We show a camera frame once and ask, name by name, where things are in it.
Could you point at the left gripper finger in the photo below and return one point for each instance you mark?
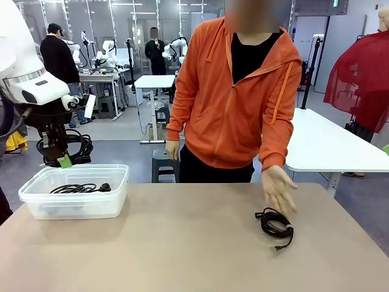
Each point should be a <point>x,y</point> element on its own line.
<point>60,143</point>
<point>47,146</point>

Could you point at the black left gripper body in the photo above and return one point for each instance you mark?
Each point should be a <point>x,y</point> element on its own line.
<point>48,115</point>

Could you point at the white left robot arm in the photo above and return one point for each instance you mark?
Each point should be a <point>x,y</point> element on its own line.
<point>18,45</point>

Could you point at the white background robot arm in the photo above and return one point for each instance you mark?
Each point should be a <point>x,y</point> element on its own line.
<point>174,48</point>
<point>74,50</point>
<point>108,51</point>

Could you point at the person's right forearm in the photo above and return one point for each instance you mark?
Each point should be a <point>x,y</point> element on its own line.
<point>176,124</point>

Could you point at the person's left forearm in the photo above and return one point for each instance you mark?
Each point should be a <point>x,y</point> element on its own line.
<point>275,146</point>

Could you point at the person's right hand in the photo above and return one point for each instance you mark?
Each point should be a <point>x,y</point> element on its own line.
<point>173,150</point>

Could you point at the person's left hand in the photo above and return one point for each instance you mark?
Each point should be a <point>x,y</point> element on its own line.
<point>278,185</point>

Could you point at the yellow floor object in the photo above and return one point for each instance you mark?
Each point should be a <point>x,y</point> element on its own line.
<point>16,143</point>

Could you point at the bystander in grey jacket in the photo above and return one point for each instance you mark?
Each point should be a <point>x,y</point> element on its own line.
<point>6,115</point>

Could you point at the bystander in black jacket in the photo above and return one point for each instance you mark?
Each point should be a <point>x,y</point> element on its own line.
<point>59,61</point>

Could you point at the background workbench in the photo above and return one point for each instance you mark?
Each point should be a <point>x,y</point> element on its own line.
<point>100,77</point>

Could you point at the clear plastic storage container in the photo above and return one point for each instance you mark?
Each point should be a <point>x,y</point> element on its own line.
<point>76,207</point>

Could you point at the dark object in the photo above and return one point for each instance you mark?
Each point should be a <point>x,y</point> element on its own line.
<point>3,207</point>

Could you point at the white floor cabinet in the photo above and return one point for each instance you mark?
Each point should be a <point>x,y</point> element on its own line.
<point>134,95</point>

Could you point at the small cardboard box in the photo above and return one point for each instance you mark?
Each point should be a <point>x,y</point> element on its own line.
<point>153,130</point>

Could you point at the white background table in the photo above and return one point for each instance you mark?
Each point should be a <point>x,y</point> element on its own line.
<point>155,81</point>

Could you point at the bystander in dark top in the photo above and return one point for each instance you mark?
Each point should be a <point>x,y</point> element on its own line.
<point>155,51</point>

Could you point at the person in orange hoodie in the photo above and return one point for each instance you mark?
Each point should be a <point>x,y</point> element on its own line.
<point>212,106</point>

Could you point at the black equipment bags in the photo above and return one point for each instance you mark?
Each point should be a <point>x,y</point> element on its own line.
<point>305,73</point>

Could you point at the black tripod pole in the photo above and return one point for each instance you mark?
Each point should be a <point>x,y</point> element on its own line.
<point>310,76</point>

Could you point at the white side table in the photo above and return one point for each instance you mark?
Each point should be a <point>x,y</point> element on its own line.
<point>334,137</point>

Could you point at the red sheer cape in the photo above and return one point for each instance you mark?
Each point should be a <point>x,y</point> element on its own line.
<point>358,79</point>

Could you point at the small green object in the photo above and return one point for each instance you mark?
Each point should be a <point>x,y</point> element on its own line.
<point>386,149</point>

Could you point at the beige mannequin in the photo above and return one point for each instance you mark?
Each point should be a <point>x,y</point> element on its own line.
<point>384,19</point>

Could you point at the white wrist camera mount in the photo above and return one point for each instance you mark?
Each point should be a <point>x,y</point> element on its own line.
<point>90,106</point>

